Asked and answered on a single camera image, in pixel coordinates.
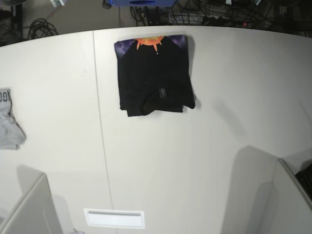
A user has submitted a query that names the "black T-shirt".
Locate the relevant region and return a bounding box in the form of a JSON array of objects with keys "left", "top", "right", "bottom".
[{"left": 114, "top": 35, "right": 195, "bottom": 117}]

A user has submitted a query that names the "black power strip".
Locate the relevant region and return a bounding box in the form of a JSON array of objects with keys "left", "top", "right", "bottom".
[{"left": 201, "top": 16, "right": 248, "bottom": 28}]

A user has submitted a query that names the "white label plate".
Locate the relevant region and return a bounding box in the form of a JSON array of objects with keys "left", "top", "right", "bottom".
[{"left": 84, "top": 208, "right": 145, "bottom": 229}]

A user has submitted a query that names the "blue box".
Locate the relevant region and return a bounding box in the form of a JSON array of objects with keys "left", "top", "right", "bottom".
[{"left": 108, "top": 0, "right": 176, "bottom": 7}]

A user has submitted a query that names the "grey folded garment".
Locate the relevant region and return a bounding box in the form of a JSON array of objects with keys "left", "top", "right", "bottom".
[{"left": 0, "top": 88, "right": 26, "bottom": 150}]

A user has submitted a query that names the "white partition panel left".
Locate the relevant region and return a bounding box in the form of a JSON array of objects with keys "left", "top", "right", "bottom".
[{"left": 0, "top": 173, "right": 63, "bottom": 234}]

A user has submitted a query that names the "white partition panel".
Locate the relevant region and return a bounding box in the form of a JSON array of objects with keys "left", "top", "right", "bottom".
[
  {"left": 0, "top": 173, "right": 63, "bottom": 234},
  {"left": 254, "top": 157, "right": 312, "bottom": 234}
]

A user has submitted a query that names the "black keyboard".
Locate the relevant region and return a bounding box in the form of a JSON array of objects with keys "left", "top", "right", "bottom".
[{"left": 295, "top": 164, "right": 312, "bottom": 199}]

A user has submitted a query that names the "white partition panel right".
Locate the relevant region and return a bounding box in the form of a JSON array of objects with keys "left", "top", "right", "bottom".
[{"left": 254, "top": 157, "right": 312, "bottom": 234}]

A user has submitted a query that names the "coiled black cable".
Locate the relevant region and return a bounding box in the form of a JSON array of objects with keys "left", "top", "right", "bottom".
[{"left": 27, "top": 19, "right": 58, "bottom": 39}]

